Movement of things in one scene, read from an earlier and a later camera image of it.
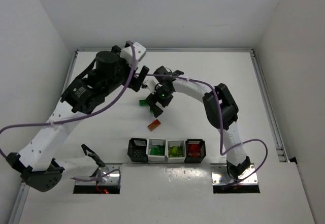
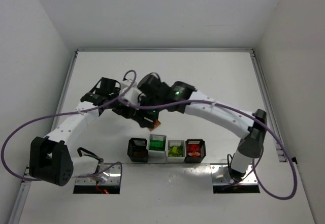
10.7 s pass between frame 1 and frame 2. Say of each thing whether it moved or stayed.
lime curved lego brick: stayed
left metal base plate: stayed
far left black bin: stayed
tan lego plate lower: stayed
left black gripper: moved
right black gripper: moved
